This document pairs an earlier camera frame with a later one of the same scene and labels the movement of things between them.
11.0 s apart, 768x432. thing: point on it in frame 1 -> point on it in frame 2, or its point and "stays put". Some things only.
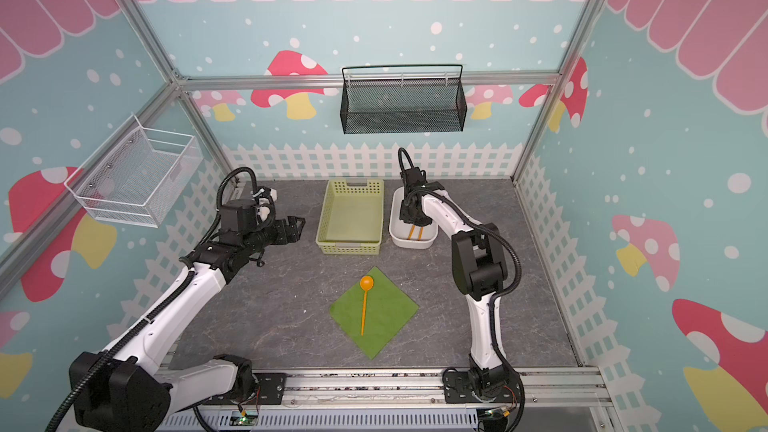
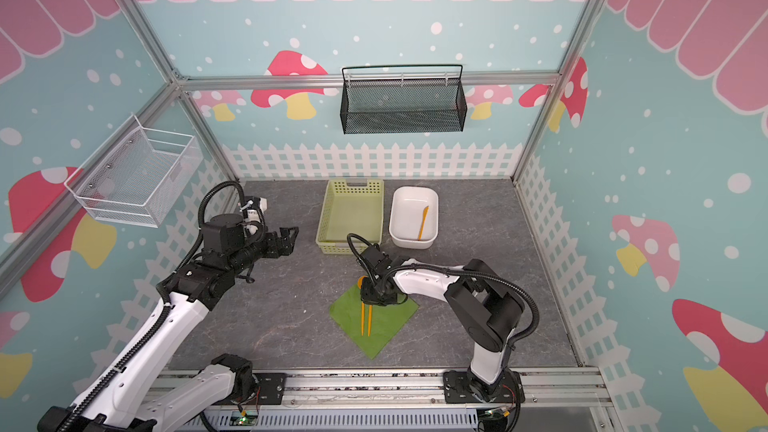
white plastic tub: (400, 230) stays put
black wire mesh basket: (403, 98) stays put
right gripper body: (411, 213) -> (374, 295)
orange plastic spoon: (366, 284) stays put
